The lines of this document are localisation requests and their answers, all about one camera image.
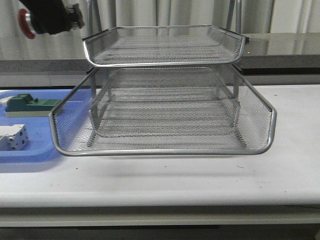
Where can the grey metal rack frame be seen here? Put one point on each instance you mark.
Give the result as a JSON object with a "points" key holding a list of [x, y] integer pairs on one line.
{"points": [[169, 88]]}

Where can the silver mesh tray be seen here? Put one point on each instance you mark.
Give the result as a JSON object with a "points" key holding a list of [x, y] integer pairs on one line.
{"points": [[142, 46], [253, 135], [120, 119]]}

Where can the silver mesh bottom tray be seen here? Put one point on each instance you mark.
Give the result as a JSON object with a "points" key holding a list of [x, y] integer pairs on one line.
{"points": [[120, 119]]}

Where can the grey stone counter ledge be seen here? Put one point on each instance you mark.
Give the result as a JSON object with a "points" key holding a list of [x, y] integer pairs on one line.
{"points": [[266, 54]]}

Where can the white circuit breaker block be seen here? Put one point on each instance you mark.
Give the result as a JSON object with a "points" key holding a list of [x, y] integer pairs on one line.
{"points": [[13, 137]]}

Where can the green and beige switch block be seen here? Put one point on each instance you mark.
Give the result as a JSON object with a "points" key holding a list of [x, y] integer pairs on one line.
{"points": [[25, 105]]}

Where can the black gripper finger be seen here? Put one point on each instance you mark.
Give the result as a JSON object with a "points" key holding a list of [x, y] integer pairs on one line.
{"points": [[50, 15]]}

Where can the blue plastic tray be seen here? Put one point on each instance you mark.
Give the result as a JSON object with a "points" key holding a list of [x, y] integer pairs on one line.
{"points": [[37, 150]]}

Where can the silver mesh top tray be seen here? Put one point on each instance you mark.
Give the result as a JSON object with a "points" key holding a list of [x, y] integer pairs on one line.
{"points": [[142, 46]]}

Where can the red emergency push button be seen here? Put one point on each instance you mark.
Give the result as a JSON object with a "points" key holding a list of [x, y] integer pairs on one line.
{"points": [[25, 23]]}

